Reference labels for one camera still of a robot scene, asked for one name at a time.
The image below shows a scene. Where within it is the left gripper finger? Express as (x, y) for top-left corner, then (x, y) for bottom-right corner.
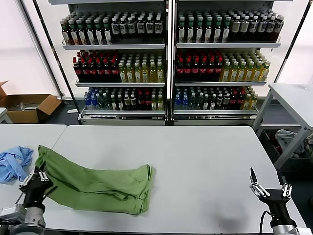
(21, 166), (42, 188)
(39, 161), (50, 182)

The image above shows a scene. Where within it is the grey cloth pile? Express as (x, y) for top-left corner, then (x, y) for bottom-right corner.
(275, 129), (305, 157)

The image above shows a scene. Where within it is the green shirt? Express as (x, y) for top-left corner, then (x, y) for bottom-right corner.
(35, 145), (156, 216)

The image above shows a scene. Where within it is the blue label dark bottle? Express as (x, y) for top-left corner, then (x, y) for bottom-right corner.
(248, 15), (258, 42)
(119, 17), (129, 39)
(111, 17), (120, 39)
(257, 15), (267, 42)
(145, 16), (155, 39)
(266, 15), (275, 42)
(154, 15), (163, 39)
(136, 16), (146, 39)
(127, 16), (137, 39)
(274, 15), (285, 42)

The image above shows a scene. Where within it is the dark cloth pile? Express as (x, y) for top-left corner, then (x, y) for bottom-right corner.
(304, 133), (313, 157)

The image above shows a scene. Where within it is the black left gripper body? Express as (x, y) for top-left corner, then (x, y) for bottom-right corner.
(19, 180), (54, 209)

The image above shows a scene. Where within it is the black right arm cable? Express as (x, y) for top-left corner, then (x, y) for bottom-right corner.
(258, 209), (272, 235)

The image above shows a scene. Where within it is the small white side table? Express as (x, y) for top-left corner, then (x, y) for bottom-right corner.
(0, 107), (13, 124)

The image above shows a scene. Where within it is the grey beverage shelf unit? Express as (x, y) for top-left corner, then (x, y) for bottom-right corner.
(171, 0), (294, 126)
(47, 0), (172, 126)

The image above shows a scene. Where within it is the green cap tea bottle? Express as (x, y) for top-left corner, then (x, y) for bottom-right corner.
(186, 16), (195, 43)
(93, 19), (104, 45)
(177, 16), (186, 43)
(85, 19), (95, 45)
(60, 21), (70, 46)
(67, 20), (78, 46)
(222, 16), (231, 43)
(76, 19), (87, 46)
(102, 19), (112, 45)
(195, 16), (204, 43)
(213, 16), (223, 43)
(204, 16), (213, 43)

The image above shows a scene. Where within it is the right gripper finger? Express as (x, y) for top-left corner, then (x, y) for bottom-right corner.
(249, 167), (271, 198)
(276, 168), (293, 199)

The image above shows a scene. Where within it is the blue crumpled garment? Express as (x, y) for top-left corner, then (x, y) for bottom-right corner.
(0, 145), (34, 184)

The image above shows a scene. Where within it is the open cardboard box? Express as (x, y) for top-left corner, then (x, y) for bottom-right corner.
(0, 80), (62, 124)

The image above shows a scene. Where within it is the grey metal frame table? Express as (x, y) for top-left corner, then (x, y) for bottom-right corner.
(253, 82), (313, 172)

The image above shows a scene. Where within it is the black slanted metal pole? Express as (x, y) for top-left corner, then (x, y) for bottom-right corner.
(32, 0), (81, 119)
(272, 0), (313, 84)

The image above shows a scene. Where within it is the beige label dark bottle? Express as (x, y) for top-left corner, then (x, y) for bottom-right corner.
(240, 15), (249, 42)
(231, 15), (241, 42)

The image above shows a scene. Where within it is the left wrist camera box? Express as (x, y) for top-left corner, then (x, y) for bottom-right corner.
(0, 205), (22, 225)

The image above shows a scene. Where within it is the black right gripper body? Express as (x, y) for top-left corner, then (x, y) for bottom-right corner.
(258, 188), (291, 223)

